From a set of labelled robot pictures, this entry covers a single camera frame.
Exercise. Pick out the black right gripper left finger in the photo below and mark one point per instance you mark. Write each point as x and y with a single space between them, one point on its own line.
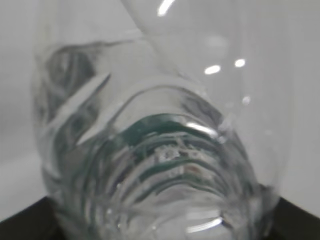
36 222

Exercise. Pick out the clear green-label water bottle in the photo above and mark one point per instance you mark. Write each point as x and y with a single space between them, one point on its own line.
139 121

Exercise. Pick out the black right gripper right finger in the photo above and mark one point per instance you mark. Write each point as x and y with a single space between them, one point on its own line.
293 223

